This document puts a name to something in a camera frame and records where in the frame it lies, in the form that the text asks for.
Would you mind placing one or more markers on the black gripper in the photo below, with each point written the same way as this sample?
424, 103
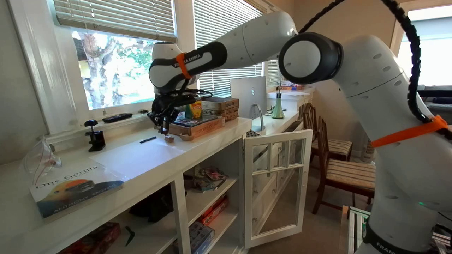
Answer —
164, 108

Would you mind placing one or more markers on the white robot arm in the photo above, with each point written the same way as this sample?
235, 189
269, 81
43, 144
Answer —
413, 144

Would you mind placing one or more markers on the black pen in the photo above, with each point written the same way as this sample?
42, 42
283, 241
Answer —
146, 139

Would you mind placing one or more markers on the orange board game box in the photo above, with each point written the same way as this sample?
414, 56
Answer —
190, 131

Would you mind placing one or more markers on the crayon box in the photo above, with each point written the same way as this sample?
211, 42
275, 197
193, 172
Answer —
194, 110

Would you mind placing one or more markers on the black remote control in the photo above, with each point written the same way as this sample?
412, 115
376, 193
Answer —
118, 117

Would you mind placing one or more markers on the wooden crate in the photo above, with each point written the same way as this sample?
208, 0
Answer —
228, 108

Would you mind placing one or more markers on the black clamp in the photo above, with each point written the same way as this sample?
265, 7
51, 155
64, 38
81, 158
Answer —
97, 138

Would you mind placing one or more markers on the white shelf cabinet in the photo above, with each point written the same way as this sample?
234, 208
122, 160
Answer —
167, 187

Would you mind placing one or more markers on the silver computer monitor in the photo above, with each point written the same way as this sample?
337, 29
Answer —
252, 94

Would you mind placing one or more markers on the book with sunset cover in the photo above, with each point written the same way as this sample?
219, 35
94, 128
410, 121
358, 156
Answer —
70, 186

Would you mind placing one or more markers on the window blind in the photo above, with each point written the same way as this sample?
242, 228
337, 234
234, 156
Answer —
149, 18

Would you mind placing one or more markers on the white cabinet door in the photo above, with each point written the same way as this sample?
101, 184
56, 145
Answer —
276, 179

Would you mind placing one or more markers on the clear plastic bag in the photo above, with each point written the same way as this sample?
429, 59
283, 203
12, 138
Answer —
40, 160

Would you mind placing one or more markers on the wooden chair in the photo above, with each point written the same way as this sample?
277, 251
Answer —
358, 177

